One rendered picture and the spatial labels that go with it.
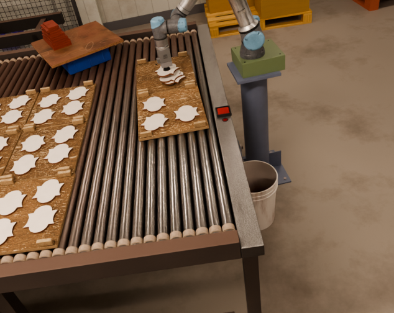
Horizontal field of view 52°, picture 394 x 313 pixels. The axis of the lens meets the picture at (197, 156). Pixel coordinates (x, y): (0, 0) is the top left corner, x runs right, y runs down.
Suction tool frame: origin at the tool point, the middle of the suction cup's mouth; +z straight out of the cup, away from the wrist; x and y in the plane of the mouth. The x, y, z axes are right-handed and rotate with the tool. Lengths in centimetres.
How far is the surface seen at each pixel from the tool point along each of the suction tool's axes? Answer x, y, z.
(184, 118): -3.0, 46.8, 3.9
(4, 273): -88, 110, 3
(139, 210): -36, 97, 7
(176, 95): -0.4, 20.8, 5.0
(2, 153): -95, 31, 5
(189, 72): 13.1, -1.2, 5.0
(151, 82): -10.5, -1.3, 5.0
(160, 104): -11.4, 27.5, 3.9
